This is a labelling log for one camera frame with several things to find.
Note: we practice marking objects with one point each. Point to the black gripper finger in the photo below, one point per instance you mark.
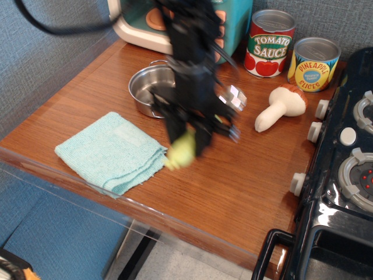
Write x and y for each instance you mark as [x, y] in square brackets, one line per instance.
[176, 126]
[203, 137]

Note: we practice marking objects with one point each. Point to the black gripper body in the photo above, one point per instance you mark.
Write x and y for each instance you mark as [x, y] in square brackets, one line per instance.
[196, 89]

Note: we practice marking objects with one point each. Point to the spoon with green handle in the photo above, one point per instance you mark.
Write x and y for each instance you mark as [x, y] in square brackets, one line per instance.
[182, 152]

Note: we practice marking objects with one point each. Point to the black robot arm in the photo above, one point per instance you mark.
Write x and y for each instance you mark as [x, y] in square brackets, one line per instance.
[193, 27]

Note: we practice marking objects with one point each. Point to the small steel pot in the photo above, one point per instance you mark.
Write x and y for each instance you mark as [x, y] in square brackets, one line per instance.
[157, 76]

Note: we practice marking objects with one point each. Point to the light teal folded cloth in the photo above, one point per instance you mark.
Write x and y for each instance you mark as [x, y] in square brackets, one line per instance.
[113, 154]

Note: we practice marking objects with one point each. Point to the orange microwave turntable plate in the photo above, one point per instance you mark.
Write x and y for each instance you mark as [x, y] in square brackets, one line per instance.
[155, 20]

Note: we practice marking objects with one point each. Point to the plush mushroom toy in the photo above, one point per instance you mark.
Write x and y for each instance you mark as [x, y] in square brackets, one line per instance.
[285, 100]

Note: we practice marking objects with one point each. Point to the tomato sauce can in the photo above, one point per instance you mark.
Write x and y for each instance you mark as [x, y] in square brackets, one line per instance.
[270, 36]

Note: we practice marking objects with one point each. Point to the white stove knob lower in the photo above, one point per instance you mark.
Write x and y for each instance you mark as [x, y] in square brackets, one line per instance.
[297, 183]

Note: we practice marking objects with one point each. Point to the white stove knob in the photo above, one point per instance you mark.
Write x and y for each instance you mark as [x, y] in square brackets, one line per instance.
[314, 131]
[297, 183]
[321, 109]

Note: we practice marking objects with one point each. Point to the teal toy microwave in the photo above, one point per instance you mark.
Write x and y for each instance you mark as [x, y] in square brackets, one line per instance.
[137, 26]

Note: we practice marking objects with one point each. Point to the white stove knob middle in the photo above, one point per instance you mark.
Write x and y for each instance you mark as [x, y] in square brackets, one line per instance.
[314, 131]

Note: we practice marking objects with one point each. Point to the white stove knob upper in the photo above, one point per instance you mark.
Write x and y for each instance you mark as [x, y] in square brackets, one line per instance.
[321, 109]

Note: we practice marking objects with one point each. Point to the pineapple slices can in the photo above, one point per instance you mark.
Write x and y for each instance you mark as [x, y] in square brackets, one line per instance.
[313, 63]

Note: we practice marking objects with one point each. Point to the black toy stove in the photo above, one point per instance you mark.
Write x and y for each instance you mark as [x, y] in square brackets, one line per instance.
[333, 223]

